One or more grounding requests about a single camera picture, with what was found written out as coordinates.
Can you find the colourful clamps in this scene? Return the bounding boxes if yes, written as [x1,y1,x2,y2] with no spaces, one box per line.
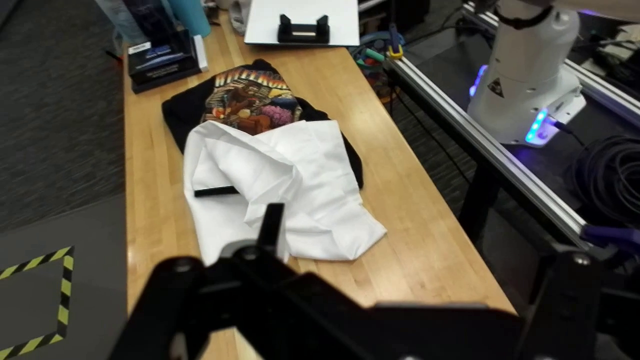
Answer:
[354,28,407,66]

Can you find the black product box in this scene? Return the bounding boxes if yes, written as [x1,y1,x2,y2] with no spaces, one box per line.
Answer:
[126,33,204,97]

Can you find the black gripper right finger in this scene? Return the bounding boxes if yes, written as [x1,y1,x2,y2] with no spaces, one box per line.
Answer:
[481,206,640,360]

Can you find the white box with black handle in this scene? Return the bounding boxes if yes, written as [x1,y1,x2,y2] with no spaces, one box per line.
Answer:
[242,0,362,49]

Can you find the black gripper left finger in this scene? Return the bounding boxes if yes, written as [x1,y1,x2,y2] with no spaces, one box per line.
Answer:
[108,203,415,360]

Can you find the teal bottle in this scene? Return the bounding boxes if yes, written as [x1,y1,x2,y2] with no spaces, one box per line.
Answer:
[165,0,214,40]

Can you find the black cable coil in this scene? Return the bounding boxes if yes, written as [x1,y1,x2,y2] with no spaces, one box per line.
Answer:
[574,135,640,230]

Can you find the black graphic t-shirt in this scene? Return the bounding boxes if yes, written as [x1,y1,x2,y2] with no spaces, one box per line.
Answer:
[159,59,365,191]

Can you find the white cloth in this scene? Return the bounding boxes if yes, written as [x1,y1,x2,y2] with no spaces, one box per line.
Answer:
[182,119,387,266]

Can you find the black dumbbell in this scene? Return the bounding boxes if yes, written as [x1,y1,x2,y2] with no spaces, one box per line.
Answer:
[275,13,332,47]

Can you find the aluminium frame rail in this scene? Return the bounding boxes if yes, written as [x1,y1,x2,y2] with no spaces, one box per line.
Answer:
[391,57,589,250]

